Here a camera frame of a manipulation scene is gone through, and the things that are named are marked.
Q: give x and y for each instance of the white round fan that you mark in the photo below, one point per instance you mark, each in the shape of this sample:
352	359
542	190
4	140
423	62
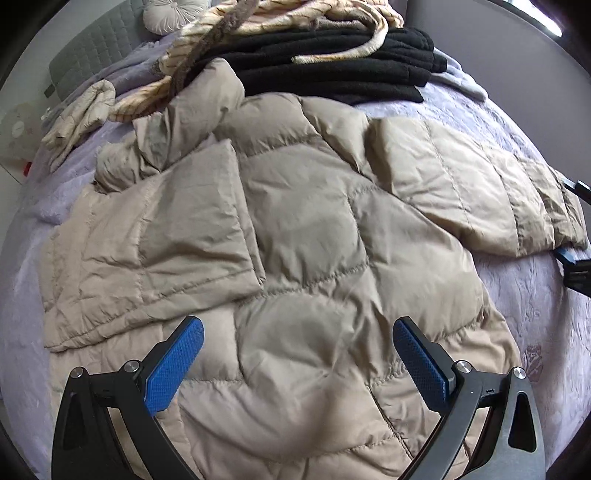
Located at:
18	131

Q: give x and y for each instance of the grey quilted headboard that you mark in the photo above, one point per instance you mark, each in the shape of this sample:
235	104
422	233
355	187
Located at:
92	50

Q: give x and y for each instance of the beige puffer jacket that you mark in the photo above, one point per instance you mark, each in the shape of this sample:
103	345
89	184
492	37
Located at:
300	230

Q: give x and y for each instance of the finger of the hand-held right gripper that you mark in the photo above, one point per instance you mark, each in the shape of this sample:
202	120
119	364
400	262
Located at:
575	267
579	189

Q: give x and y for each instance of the cream striped fur garment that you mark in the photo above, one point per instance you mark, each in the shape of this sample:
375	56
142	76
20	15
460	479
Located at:
286	14

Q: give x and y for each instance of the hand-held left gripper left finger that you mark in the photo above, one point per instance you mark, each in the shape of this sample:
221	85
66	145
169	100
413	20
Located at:
175	364

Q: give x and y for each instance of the small red object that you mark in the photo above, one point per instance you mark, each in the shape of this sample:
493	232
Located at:
26	168

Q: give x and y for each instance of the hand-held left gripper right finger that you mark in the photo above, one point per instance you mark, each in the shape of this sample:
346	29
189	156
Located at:
422	364

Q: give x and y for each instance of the black folded clothes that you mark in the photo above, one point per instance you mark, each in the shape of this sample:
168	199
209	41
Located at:
369	69

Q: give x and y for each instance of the lavender bed blanket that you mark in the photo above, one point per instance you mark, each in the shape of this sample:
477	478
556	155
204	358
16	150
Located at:
531	300

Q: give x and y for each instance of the round beige cushion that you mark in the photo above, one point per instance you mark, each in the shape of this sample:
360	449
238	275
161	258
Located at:
168	14

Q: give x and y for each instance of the cream knitted cloth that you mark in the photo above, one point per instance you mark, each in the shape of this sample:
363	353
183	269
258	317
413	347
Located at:
83	110

